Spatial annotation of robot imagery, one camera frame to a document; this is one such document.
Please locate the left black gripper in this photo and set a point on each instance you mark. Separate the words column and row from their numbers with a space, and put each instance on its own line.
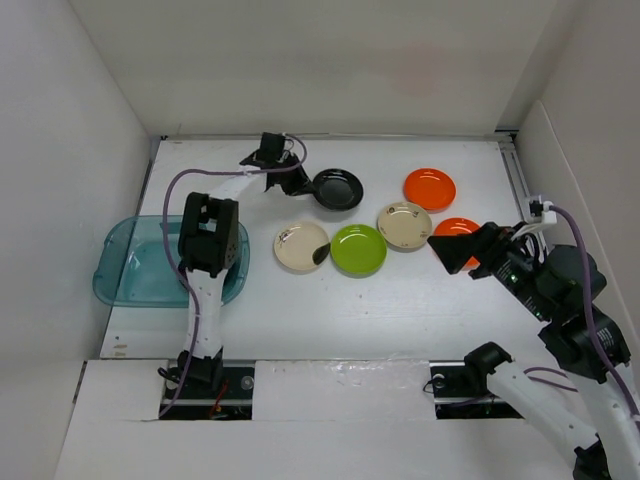
column 300, row 185

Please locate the orange plate upper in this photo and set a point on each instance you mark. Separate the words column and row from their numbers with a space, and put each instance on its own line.
column 430, row 188

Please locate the beige plate with black patch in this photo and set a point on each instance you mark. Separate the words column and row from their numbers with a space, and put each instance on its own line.
column 301, row 246

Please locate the orange plate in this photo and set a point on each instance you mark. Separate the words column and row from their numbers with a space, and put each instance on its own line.
column 455, row 226
column 430, row 188

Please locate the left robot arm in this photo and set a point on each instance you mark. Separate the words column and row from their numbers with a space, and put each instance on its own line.
column 209, row 245

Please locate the teal plastic bin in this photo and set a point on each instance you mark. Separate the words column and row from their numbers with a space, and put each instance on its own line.
column 133, row 270

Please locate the orange plate lower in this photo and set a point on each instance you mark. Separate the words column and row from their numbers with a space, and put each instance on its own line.
column 455, row 226

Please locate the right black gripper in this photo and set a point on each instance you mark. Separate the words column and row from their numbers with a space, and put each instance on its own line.
column 485, row 245

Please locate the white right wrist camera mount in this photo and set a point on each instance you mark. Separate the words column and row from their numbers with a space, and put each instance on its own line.
column 537, row 216

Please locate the green plate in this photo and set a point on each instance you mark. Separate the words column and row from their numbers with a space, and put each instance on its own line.
column 358, row 250

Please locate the beige plate with flowers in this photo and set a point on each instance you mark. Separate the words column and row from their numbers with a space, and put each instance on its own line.
column 405, row 225

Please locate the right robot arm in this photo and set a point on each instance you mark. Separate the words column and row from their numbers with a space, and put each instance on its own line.
column 589, row 347

